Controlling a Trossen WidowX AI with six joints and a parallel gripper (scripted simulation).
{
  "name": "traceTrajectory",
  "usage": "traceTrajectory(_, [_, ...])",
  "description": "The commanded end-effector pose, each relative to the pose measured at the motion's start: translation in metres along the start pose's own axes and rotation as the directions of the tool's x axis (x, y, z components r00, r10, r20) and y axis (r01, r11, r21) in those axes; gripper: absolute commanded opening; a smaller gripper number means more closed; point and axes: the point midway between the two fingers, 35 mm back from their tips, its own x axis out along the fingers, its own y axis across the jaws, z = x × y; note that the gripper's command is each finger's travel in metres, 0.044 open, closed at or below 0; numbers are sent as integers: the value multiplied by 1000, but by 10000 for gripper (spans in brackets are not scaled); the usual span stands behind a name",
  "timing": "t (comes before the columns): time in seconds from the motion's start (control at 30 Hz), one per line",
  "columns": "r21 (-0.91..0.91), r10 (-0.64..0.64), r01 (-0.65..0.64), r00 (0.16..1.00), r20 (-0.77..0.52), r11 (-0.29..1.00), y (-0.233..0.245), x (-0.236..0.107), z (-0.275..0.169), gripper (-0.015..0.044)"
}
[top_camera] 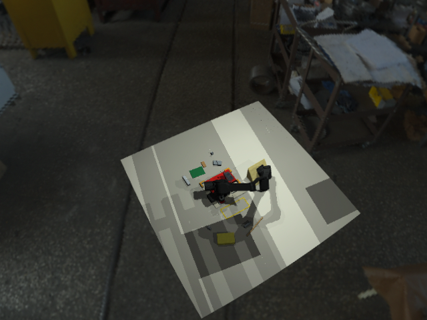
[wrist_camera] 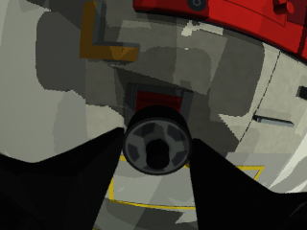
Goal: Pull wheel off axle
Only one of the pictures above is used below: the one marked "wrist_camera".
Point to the black wheel with grey hub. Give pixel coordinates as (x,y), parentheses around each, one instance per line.
(157,122)

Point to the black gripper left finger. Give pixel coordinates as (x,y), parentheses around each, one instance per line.
(64,192)

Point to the yellow rectangular outline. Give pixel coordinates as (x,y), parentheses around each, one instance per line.
(111,191)

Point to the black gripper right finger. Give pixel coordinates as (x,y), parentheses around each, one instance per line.
(228,199)

